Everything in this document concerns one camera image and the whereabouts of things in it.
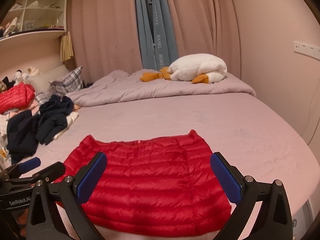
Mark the red down jacket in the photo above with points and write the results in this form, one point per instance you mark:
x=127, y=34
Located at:
x=162, y=187

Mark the plaid pillow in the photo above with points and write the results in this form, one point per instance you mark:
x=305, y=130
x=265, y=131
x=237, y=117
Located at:
x=71, y=82

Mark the small plush toys on headboard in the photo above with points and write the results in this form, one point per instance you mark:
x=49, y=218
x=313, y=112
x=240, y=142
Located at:
x=20, y=76

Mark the white wall shelf unit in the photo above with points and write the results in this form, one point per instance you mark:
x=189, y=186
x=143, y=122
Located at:
x=28, y=18

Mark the dark navy clothes pile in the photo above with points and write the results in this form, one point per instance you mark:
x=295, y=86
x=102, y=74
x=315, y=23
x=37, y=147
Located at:
x=26, y=130

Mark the grey folded duvet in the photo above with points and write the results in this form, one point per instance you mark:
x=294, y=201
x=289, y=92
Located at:
x=120, y=86

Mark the white wall power strip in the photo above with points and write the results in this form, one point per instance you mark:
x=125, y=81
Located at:
x=307, y=49

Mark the blue-grey lettered curtain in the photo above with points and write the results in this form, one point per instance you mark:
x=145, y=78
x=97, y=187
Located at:
x=157, y=40

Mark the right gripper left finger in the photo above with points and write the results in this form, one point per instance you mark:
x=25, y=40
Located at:
x=44, y=220

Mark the beige headboard cushion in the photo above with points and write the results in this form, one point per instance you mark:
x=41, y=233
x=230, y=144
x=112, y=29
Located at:
x=41, y=82

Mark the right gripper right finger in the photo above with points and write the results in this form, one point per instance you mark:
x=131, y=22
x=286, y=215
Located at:
x=274, y=220

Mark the folded red puffer jacket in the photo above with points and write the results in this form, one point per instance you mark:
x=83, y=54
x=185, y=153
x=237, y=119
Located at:
x=18, y=97

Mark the white goose plush toy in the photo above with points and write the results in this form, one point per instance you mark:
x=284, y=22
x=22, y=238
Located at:
x=195, y=68

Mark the white garment under pile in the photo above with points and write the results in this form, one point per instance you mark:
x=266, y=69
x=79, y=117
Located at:
x=70, y=120

